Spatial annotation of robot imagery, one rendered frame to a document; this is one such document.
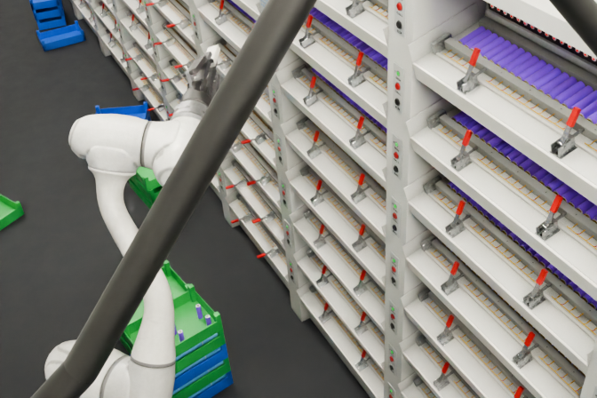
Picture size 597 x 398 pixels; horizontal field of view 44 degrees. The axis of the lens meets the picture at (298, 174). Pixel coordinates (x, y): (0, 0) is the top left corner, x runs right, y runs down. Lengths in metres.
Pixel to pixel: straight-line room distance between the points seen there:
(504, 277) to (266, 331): 1.59
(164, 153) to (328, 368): 1.63
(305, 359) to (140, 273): 2.54
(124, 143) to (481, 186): 0.77
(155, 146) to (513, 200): 0.75
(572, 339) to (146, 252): 1.24
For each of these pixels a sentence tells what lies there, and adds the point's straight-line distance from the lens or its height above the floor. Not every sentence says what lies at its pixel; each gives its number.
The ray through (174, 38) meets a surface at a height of 0.78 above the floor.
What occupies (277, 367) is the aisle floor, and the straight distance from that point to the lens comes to 3.00.
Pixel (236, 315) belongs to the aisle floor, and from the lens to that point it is 3.19.
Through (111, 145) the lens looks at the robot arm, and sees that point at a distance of 1.58.
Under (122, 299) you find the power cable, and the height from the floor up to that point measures 2.02.
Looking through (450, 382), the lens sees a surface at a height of 0.57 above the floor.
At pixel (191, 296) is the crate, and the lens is 2.81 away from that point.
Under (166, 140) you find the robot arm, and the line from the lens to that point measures 1.56.
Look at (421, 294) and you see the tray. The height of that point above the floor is 0.80.
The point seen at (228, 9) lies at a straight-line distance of 2.83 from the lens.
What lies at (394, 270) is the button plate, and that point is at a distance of 2.10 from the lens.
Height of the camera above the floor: 2.37
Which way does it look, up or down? 38 degrees down
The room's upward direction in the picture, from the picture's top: 5 degrees counter-clockwise
